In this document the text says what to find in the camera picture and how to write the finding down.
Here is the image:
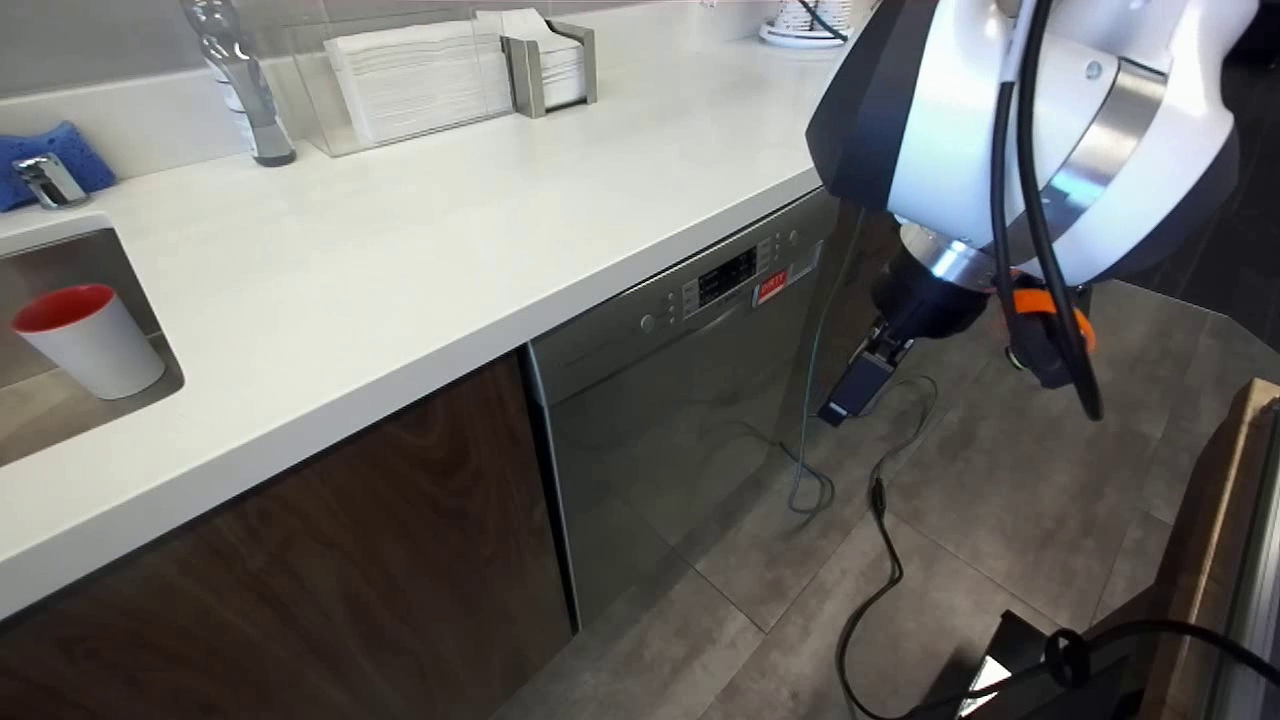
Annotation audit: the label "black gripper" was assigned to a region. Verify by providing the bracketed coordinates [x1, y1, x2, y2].
[816, 243, 992, 430]

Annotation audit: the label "red sticker on dishwasher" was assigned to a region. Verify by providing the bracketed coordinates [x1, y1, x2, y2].
[753, 263, 801, 311]

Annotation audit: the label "stainless steel dishwasher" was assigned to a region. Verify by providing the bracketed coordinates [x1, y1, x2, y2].
[524, 175, 846, 631]

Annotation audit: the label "black device with white label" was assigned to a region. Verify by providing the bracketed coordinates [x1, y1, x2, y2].
[917, 607, 1072, 720]

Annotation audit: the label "white round appliance base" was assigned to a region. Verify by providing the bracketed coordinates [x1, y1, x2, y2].
[757, 0, 857, 53]

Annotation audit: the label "wooden robot cart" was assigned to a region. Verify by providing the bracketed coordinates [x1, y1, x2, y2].
[1136, 377, 1280, 720]

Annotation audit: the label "white napkins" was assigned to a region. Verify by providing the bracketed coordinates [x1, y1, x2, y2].
[470, 3, 593, 114]

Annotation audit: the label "grey napkin holder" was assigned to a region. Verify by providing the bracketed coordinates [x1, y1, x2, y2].
[495, 17, 599, 122]

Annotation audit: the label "white dish rack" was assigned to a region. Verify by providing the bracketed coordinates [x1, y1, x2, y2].
[318, 17, 514, 151]

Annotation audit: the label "dark wood sink cabinet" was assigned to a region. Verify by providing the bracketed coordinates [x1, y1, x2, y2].
[0, 349, 577, 720]

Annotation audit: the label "white cup red inside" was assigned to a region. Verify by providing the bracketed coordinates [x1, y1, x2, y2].
[13, 279, 169, 405]

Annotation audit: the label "steel undermount sink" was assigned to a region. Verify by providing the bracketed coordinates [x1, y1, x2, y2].
[0, 223, 187, 472]

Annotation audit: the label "chrome faucet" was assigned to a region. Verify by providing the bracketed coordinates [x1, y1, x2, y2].
[13, 151, 92, 211]

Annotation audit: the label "teal cable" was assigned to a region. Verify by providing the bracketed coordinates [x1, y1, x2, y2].
[793, 0, 863, 465]

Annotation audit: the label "black floor cable with plug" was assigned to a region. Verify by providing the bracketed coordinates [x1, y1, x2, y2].
[777, 372, 940, 720]

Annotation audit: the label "black wrist camera orange mount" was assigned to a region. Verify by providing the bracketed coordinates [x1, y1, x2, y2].
[994, 272, 1104, 397]

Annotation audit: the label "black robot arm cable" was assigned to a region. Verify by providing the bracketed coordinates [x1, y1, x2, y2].
[986, 0, 1108, 424]

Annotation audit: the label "black cable with clip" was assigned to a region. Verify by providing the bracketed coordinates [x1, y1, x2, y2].
[903, 618, 1280, 720]

